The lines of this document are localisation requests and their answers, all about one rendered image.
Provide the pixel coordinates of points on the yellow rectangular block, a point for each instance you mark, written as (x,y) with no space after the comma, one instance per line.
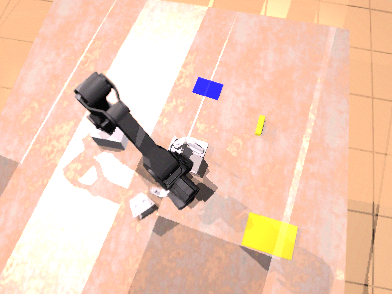
(260,125)

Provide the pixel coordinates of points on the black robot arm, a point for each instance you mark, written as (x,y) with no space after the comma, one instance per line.
(167,167)

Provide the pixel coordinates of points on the yellow rectangular plate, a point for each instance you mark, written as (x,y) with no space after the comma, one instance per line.
(270,236)

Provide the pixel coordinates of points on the blue rectangular block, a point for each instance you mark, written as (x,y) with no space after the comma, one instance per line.
(207,88)

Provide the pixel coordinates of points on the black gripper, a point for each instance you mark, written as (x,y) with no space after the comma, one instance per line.
(175,200)

